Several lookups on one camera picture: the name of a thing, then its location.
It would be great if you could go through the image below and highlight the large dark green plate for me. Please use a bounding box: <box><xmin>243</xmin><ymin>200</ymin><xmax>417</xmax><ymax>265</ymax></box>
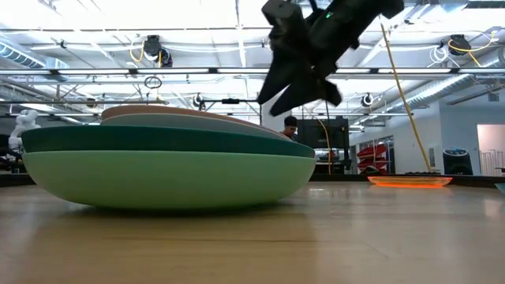
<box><xmin>21</xmin><ymin>125</ymin><xmax>316</xmax><ymax>159</ymax></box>

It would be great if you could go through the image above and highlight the white pillar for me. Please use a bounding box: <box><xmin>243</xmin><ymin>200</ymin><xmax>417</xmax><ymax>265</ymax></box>
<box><xmin>261</xmin><ymin>88</ymin><xmax>294</xmax><ymax>135</ymax></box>

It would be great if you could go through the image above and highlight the person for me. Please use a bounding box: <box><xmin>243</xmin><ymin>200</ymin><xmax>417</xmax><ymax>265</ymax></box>
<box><xmin>280</xmin><ymin>114</ymin><xmax>300</xmax><ymax>144</ymax></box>

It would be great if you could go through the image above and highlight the small translucent orange plate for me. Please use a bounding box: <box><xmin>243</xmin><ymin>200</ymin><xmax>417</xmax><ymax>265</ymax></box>
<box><xmin>367</xmin><ymin>175</ymin><xmax>454</xmax><ymax>189</ymax></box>

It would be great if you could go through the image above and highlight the silver air duct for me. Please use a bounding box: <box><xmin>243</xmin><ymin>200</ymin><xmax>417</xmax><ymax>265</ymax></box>
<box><xmin>384</xmin><ymin>73</ymin><xmax>505</xmax><ymax>116</ymax></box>

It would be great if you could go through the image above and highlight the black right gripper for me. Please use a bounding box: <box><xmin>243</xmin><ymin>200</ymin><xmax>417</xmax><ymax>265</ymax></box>
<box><xmin>256</xmin><ymin>0</ymin><xmax>357</xmax><ymax>117</ymax></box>

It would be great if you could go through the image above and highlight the red tool shelf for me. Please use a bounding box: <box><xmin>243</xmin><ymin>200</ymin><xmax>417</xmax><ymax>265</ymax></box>
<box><xmin>356</xmin><ymin>143</ymin><xmax>390</xmax><ymax>172</ymax></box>

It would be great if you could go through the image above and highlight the white robot figure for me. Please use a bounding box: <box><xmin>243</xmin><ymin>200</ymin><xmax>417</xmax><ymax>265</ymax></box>
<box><xmin>7</xmin><ymin>109</ymin><xmax>42</xmax><ymax>161</ymax></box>

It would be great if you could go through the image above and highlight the thick yellow cable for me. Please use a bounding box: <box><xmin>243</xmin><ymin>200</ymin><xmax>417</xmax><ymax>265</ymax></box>
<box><xmin>379</xmin><ymin>22</ymin><xmax>432</xmax><ymax>174</ymax></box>

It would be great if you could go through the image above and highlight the black bin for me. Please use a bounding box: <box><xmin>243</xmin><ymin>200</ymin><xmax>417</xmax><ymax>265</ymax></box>
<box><xmin>442</xmin><ymin>146</ymin><xmax>474</xmax><ymax>176</ymax></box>

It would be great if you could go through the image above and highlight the rust orange plate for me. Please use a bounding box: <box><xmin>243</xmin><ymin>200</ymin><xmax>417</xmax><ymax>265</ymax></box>
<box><xmin>101</xmin><ymin>104</ymin><xmax>292</xmax><ymax>140</ymax></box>

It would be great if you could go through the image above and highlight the large light green plate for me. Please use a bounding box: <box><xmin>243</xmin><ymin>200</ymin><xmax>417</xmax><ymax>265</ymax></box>
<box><xmin>21</xmin><ymin>149</ymin><xmax>317</xmax><ymax>211</ymax></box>

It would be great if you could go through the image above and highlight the black camera rig frame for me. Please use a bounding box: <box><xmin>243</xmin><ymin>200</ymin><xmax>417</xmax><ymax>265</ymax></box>
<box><xmin>198</xmin><ymin>98</ymin><xmax>264</xmax><ymax>126</ymax></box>

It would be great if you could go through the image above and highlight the thin yellow cable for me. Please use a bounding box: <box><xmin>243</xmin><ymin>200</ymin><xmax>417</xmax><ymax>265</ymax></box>
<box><xmin>316</xmin><ymin>117</ymin><xmax>333</xmax><ymax>175</ymax></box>

